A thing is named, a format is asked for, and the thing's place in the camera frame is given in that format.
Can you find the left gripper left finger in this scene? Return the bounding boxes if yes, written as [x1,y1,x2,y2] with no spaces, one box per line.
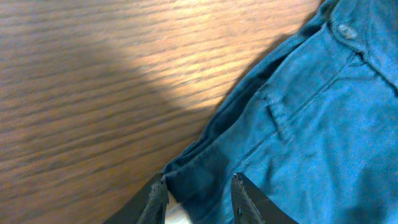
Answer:
[104,173,169,224]

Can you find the dark blue shorts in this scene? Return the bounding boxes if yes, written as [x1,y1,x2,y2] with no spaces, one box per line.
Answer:
[164,0,397,223]

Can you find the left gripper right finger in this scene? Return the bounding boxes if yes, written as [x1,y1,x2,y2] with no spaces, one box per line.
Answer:
[231,172,297,224]

